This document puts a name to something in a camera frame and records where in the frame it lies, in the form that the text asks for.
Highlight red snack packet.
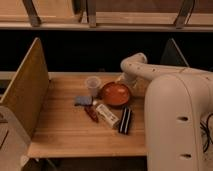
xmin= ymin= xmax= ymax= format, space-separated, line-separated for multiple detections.
xmin=84 ymin=106 xmax=99 ymax=123

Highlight left wooden divider panel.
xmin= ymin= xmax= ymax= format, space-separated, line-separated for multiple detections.
xmin=0 ymin=38 xmax=49 ymax=145

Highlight clear plastic cup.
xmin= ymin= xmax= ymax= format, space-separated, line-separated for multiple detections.
xmin=85 ymin=76 xmax=101 ymax=97

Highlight black cables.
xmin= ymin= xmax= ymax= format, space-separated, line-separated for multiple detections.
xmin=199 ymin=112 xmax=213 ymax=154

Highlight right dark divider panel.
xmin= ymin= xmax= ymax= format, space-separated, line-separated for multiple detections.
xmin=160 ymin=38 xmax=189 ymax=67

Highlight upper wooden shelf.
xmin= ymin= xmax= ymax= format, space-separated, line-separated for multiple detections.
xmin=0 ymin=0 xmax=213 ymax=32

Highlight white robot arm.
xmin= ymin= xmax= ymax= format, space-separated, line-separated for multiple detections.
xmin=119 ymin=53 xmax=213 ymax=171

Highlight orange ceramic bowl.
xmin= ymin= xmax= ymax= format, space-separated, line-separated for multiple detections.
xmin=100 ymin=82 xmax=131 ymax=106

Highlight black striped box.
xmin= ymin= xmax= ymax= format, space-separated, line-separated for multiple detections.
xmin=118 ymin=107 xmax=132 ymax=135

